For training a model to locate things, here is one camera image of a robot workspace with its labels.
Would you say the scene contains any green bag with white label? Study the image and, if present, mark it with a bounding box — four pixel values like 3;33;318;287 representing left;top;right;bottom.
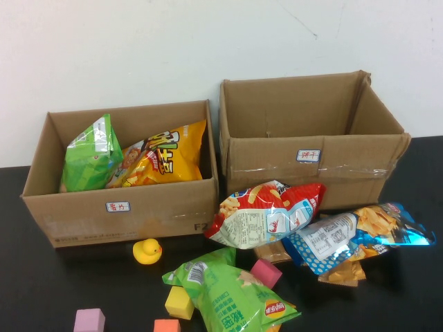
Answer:
60;113;125;193

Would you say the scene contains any golden brown snack packet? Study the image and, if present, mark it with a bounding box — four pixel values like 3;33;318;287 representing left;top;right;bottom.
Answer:
317;261;367;287
253;240;293;264

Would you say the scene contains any yellow chip bag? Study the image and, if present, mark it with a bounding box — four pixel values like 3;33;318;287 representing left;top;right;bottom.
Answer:
105;120;208;189

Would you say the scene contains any tall cardboard box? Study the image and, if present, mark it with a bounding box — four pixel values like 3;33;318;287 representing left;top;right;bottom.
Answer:
219;70;412;210

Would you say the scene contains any red shrimp cracker bag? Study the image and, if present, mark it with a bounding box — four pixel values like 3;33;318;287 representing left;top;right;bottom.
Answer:
204;182;327;250

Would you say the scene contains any yellow rubber duck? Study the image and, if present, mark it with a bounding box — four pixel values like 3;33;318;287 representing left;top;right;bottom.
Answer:
132;238;163;266

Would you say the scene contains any magenta foam cube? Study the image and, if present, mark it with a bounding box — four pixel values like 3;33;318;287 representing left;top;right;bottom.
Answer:
249;258;283;290

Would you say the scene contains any blue chip bag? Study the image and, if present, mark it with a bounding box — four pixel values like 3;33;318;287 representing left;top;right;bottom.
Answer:
282;202;436;276

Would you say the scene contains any green Lay's chip bag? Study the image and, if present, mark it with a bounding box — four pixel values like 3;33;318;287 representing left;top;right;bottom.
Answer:
161;247;302;332

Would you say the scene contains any yellow foam cube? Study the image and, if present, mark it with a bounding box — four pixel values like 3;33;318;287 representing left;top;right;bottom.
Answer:
164;286;195;321

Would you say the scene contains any low cardboard box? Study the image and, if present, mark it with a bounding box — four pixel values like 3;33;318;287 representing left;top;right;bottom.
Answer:
20;99;219;248

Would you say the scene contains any orange foam cube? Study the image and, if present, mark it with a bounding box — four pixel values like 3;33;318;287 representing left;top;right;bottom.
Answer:
153;319;182;332

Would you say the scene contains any pink foam cube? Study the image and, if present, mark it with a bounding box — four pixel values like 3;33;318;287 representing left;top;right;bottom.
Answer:
73;308;106;332

